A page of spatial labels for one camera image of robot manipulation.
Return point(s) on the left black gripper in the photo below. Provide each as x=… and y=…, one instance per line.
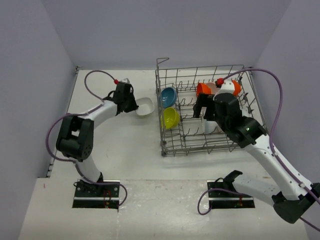
x=134, y=106

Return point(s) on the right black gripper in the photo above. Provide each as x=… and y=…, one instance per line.
x=204, y=100

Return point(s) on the grey wire dish rack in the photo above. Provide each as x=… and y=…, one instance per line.
x=189, y=137

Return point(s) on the white square bowl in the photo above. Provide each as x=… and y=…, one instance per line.
x=145, y=107

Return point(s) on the lime green bowl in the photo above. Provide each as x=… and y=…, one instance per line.
x=170, y=118

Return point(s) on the white bowl orange outside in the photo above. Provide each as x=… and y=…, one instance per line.
x=237, y=88

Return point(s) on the blue bowl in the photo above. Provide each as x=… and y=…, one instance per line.
x=168, y=97

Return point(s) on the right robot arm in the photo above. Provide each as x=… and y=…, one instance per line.
x=293, y=194

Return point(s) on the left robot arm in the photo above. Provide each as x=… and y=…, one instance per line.
x=76, y=135

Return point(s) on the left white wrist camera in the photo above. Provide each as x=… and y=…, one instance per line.
x=126, y=80

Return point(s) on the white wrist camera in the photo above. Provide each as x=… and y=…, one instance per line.
x=224, y=86
x=126, y=80

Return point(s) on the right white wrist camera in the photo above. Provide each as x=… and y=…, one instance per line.
x=224, y=86

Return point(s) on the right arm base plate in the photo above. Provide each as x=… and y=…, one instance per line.
x=226, y=200

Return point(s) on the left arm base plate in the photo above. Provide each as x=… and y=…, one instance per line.
x=91, y=196

